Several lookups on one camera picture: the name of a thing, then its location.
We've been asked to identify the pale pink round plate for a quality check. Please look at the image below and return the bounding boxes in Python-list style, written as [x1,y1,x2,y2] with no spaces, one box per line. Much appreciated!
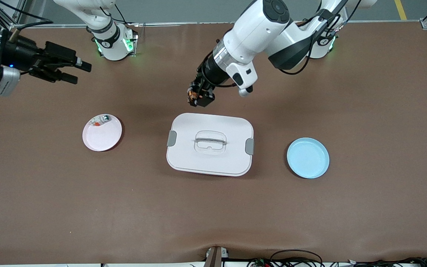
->
[82,114,123,152]

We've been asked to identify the light blue round plate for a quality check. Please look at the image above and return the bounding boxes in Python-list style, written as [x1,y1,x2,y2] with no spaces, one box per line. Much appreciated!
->
[287,137,330,179]

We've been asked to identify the brown table mat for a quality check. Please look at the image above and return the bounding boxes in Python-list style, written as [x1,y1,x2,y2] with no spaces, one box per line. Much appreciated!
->
[0,22,427,264]

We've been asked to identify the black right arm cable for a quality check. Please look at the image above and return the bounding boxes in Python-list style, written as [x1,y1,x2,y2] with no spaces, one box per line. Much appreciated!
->
[0,0,54,31]

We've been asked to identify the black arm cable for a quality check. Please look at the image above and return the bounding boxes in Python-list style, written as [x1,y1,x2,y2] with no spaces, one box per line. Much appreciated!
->
[0,0,54,31]
[278,0,362,75]

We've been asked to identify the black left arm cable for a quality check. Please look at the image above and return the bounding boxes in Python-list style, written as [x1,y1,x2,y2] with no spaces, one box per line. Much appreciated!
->
[278,0,362,75]

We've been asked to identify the metal bracket post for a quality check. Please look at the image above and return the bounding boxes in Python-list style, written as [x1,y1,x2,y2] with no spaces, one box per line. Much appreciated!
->
[205,246,229,267]

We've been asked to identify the looped black cable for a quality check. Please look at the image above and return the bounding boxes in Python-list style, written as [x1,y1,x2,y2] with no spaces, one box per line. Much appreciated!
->
[270,249,324,267]

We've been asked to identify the black cable bundle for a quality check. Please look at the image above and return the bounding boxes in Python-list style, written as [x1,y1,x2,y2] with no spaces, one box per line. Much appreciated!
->
[347,257,427,267]

